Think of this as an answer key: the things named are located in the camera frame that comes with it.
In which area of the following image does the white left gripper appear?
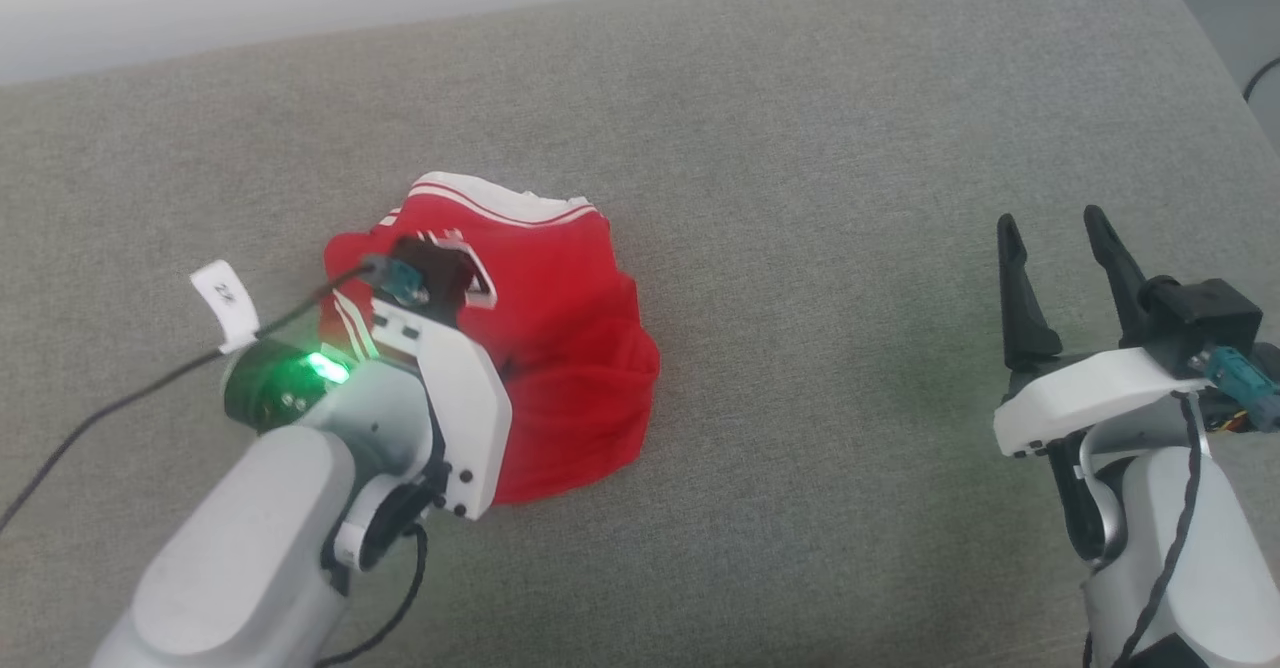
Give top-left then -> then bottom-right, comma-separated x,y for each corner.
370,298 -> 514,522

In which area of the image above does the black floor cable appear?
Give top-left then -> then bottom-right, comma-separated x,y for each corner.
1243,53 -> 1280,104

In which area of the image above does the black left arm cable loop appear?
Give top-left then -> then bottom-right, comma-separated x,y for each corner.
318,523 -> 431,668

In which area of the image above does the white paper cable tag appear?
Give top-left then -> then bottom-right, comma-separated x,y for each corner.
190,260 -> 262,355

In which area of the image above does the thin black left camera cable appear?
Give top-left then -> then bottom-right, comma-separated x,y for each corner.
0,258 -> 391,534

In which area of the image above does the red basketball jersey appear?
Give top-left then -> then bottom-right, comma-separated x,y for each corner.
318,172 -> 661,506

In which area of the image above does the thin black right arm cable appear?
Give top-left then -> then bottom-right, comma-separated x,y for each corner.
1085,393 -> 1203,668

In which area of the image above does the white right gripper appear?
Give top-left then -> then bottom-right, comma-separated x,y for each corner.
993,205 -> 1211,459

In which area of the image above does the grey fabric sofa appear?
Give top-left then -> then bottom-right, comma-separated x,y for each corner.
0,0 -> 1280,668

